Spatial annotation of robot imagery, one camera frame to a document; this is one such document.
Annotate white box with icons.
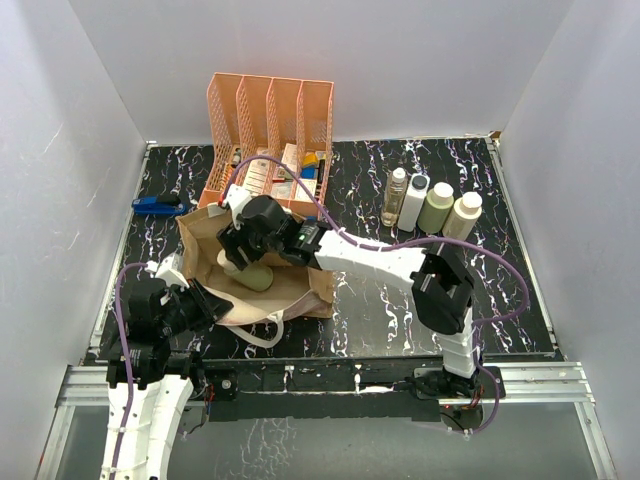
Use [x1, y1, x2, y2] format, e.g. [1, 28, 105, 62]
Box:
[294, 179, 317, 202]

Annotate green bottle beige cap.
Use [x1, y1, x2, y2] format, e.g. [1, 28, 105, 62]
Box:
[217, 250, 274, 292]
[417, 182, 454, 234]
[441, 192, 483, 241]

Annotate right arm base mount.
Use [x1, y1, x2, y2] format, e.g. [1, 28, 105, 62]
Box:
[405, 367, 506, 410]

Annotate clear bottle amber liquid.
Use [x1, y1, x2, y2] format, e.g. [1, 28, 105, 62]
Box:
[381, 167, 408, 227]

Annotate white bottle dark grey cap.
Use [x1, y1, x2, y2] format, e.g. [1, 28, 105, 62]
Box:
[397, 173, 430, 232]

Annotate yellow blue small boxes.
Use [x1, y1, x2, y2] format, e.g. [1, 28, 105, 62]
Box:
[300, 151, 327, 183]

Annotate white red small box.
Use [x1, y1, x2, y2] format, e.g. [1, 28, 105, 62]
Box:
[274, 143, 298, 181]

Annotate orange items in organizer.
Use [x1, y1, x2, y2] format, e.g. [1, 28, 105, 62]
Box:
[217, 145, 242, 191]

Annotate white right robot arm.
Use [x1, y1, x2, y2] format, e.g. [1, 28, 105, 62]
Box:
[217, 186, 482, 397]

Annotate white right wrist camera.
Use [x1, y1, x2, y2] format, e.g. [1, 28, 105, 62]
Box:
[218, 184, 256, 229]

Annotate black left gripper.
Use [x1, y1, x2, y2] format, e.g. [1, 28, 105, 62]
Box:
[159, 276, 233, 337]

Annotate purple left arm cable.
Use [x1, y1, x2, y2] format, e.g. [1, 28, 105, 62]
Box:
[92, 262, 164, 476]

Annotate brown canvas tote bag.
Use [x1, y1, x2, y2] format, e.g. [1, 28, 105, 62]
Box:
[177, 207, 334, 349]

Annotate pink plastic file organizer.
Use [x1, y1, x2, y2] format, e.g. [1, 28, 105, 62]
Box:
[198, 73, 334, 208]

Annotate white medicine box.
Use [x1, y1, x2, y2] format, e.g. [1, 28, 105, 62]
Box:
[242, 159, 270, 195]

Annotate blue stapler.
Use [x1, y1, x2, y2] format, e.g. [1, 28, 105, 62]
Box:
[131, 195, 187, 216]

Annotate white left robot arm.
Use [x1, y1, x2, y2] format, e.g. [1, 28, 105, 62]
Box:
[99, 279, 233, 479]

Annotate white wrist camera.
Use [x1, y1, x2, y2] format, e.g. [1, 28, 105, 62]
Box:
[218, 184, 256, 229]
[144, 252, 189, 288]

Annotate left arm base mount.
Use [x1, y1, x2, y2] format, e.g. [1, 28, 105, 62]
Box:
[190, 368, 238, 403]

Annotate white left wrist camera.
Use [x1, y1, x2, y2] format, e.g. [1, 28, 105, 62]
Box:
[144, 252, 189, 288]

